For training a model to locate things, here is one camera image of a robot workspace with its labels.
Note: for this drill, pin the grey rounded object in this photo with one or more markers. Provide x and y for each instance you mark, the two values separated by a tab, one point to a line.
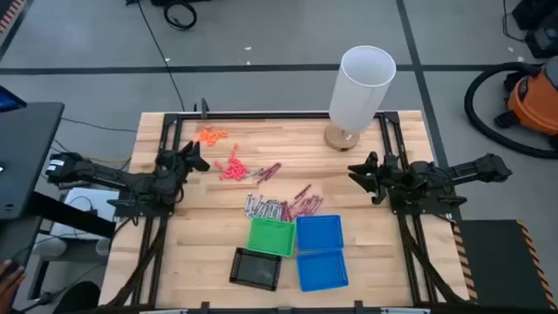
48	247

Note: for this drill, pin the black mat hazard-striped edges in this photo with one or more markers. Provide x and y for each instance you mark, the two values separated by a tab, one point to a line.
501	261

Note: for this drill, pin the blue plastic slotted basket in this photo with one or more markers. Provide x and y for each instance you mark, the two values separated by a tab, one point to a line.
322	270
319	233

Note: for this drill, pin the magenta paper-wrapped crayon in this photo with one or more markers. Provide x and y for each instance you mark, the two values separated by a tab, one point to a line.
304	208
303	192
266	177
269	172
308	206
298	209
285	211
313	205
271	168
288	212
317	203

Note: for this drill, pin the white box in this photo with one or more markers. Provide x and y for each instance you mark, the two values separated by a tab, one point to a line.
83	200

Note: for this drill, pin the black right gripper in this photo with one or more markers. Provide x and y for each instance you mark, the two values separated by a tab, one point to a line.
394	174

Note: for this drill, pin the black frame bracket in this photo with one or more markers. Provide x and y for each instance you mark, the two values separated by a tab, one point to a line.
358	307
205	307

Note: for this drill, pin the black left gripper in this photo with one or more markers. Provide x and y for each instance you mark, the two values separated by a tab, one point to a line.
172	163

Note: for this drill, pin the black plastic slotted basket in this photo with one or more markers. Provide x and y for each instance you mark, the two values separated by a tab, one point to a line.
255	269

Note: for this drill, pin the blue screen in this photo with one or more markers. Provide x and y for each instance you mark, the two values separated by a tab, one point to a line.
8	101

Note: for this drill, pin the person's hand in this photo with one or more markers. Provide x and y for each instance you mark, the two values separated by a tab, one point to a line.
8	283

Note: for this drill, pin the black rounded object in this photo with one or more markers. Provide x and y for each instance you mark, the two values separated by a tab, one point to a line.
78	298

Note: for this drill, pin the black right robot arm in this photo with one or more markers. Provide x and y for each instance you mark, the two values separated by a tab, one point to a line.
471	168

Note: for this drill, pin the black desk crossbar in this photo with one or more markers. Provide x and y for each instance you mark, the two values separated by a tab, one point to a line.
65	213

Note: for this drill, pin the black desk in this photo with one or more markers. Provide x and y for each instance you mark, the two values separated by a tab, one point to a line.
26	152

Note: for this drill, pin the black equipment cases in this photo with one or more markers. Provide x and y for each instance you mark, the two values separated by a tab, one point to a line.
542	39

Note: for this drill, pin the green plastic slotted basket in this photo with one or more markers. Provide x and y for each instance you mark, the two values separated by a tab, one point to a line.
272	237

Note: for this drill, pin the table lamp white shade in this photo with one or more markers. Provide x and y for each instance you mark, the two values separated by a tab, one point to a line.
357	100

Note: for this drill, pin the orange shop vacuum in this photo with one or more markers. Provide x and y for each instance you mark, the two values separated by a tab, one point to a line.
467	104
529	102

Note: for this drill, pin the black clamp post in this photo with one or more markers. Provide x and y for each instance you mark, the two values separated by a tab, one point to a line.
203	107

